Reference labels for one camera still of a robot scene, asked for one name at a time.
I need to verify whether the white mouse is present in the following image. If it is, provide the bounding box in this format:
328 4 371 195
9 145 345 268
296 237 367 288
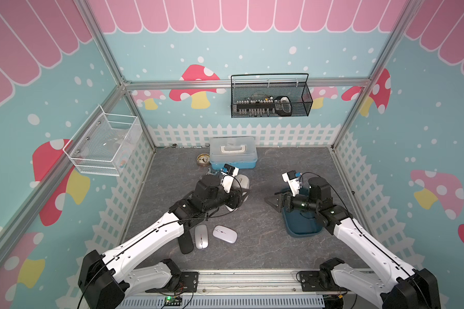
212 225 238 244
231 175 250 192

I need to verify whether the silver mouse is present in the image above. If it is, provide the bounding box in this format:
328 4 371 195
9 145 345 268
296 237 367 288
195 225 209 250

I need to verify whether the black mouse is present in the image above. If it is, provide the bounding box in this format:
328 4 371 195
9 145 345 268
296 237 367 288
178 230 194 254

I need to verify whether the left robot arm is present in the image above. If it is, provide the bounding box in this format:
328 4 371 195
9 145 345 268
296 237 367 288
78 175 250 308

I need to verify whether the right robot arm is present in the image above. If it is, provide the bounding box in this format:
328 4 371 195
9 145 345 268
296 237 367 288
265 171 441 308

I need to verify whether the teal storage box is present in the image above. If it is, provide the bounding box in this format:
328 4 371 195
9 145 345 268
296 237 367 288
281 189 323 238

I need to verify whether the blue box clear lid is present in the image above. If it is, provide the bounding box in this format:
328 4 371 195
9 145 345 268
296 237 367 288
210 136 258 170

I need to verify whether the socket set in basket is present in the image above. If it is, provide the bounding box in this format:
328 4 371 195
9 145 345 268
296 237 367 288
231 97 293 117

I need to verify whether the green led circuit board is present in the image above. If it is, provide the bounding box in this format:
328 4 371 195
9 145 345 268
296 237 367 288
162 296 183 308

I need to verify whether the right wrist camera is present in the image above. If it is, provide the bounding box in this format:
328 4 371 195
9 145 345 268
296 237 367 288
282 170 302 196

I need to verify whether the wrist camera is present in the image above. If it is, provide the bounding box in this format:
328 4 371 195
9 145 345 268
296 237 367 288
282 170 302 196
221 164 239 193

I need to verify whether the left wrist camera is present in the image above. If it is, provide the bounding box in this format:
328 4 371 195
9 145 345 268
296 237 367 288
221 164 239 193

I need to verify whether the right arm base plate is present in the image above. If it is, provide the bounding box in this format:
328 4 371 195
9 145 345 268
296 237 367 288
296 270 333 292

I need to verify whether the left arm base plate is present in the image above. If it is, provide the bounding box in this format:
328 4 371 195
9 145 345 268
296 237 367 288
153 272 199 294

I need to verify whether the black wire basket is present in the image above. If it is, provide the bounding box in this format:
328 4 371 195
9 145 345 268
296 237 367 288
230 73 313 118

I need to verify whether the white wire basket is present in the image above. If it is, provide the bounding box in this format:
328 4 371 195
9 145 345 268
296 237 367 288
63 106 143 176

